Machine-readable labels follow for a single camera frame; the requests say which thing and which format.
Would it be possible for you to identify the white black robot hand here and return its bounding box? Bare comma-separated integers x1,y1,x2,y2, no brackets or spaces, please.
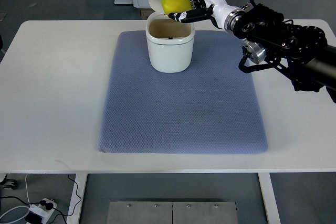
167,0,245,32

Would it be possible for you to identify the yellow lemon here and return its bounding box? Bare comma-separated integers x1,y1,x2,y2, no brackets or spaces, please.
161,0,193,15

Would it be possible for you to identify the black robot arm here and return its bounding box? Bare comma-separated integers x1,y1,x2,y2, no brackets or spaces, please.
224,4,335,101

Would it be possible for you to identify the white trash bin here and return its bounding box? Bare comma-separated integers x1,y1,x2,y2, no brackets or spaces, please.
146,0,195,73

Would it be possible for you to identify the blue textured mat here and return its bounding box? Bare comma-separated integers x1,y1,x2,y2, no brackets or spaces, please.
97,30,268,154

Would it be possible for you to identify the white table leg left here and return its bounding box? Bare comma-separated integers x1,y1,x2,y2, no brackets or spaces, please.
66,173,88,224

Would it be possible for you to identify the white table leg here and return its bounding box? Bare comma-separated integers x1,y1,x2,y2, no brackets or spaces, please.
258,173,281,224
66,173,88,224

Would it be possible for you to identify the white table leg right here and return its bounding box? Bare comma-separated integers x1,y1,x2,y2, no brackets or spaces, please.
258,173,281,224

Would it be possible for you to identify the metal floor plate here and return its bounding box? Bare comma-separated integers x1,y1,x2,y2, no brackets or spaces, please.
107,201,238,223

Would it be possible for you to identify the white power strip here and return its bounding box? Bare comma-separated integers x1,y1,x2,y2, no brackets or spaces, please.
25,198,57,224

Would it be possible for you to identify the black power cable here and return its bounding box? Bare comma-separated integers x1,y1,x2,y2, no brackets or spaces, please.
0,173,82,217

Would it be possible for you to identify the white cable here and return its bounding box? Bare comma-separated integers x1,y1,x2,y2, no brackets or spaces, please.
0,174,34,224

